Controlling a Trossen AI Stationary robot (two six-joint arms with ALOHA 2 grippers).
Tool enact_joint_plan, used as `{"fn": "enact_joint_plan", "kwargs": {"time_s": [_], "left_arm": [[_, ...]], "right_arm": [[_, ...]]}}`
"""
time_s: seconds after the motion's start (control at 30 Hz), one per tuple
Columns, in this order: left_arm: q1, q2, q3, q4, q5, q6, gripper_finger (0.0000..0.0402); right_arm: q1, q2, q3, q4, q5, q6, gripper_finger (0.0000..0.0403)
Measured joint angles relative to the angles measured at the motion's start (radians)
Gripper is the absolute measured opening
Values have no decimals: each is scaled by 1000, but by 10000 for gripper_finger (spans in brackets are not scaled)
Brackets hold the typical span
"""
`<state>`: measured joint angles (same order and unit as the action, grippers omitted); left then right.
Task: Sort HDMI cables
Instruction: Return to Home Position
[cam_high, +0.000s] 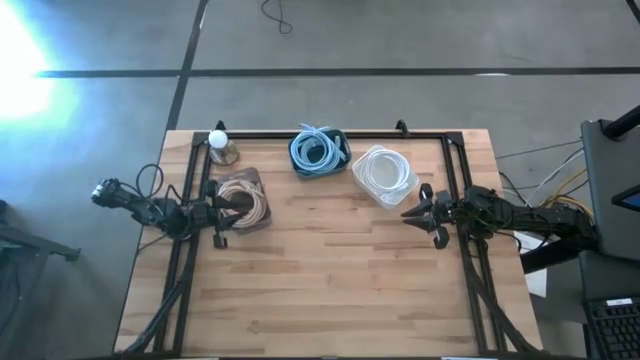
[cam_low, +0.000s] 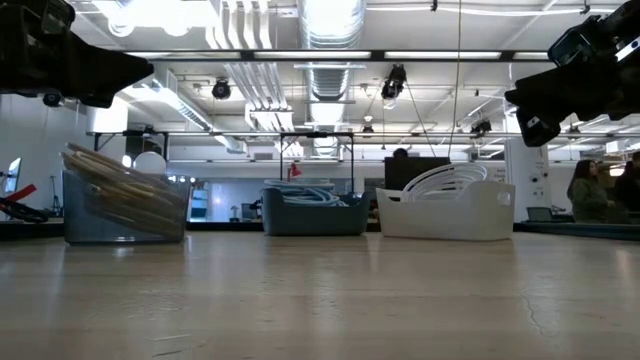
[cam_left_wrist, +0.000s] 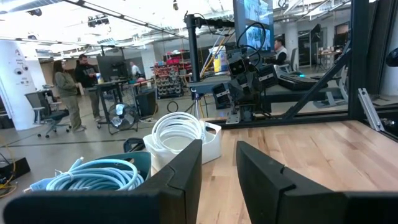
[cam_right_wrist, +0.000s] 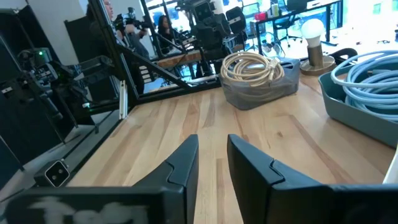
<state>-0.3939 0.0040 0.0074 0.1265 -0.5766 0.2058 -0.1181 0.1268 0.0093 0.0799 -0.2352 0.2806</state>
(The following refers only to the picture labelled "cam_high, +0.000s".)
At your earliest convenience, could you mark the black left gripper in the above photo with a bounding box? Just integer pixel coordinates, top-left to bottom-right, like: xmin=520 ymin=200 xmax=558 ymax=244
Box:
xmin=192 ymin=179 xmax=255 ymax=250

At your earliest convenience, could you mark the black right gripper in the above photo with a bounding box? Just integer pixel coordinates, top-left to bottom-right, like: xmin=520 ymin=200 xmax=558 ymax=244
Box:
xmin=401 ymin=182 xmax=459 ymax=250

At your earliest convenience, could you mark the beige HDMI cable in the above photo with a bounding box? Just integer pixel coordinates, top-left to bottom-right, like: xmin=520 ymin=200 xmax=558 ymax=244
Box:
xmin=215 ymin=177 xmax=270 ymax=230

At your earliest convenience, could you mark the light blue HDMI cable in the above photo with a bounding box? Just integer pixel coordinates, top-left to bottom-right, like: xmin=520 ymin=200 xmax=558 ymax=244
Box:
xmin=298 ymin=123 xmax=348 ymax=172
xmin=290 ymin=129 xmax=342 ymax=175

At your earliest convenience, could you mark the white plastic bin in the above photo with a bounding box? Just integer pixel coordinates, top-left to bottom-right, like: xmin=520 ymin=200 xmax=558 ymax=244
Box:
xmin=350 ymin=144 xmax=422 ymax=212

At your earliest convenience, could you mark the globe lamp with brass base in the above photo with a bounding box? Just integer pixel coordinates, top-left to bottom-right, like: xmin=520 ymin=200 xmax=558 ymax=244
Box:
xmin=207 ymin=128 xmax=242 ymax=168

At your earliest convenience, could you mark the teal plastic bin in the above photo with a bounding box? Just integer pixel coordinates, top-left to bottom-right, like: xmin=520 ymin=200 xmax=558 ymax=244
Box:
xmin=287 ymin=127 xmax=353 ymax=181

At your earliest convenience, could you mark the white paper sheet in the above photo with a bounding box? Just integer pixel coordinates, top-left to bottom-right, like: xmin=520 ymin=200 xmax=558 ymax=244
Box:
xmin=513 ymin=230 xmax=550 ymax=300

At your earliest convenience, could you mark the black desk leg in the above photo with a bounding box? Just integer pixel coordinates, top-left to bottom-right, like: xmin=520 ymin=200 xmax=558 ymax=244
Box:
xmin=519 ymin=234 xmax=602 ymax=276

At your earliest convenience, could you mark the grey desk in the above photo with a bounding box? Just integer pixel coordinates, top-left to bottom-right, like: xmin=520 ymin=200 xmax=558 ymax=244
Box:
xmin=579 ymin=118 xmax=640 ymax=263

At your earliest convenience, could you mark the tablet screen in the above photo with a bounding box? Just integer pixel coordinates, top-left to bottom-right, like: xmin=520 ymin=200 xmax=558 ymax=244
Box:
xmin=610 ymin=183 xmax=640 ymax=214

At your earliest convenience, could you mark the black pole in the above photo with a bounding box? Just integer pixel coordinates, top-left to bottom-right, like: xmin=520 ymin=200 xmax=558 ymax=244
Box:
xmin=600 ymin=103 xmax=640 ymax=142

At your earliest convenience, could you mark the black keyboard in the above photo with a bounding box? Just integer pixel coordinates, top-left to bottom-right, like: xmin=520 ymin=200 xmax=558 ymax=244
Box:
xmin=583 ymin=295 xmax=640 ymax=360

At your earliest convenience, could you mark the black aluminium table frame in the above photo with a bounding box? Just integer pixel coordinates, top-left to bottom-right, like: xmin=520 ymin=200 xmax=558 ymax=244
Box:
xmin=122 ymin=129 xmax=534 ymax=358

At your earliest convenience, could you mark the black floor cable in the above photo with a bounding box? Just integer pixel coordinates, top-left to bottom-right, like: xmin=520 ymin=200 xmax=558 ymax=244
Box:
xmin=260 ymin=0 xmax=295 ymax=37

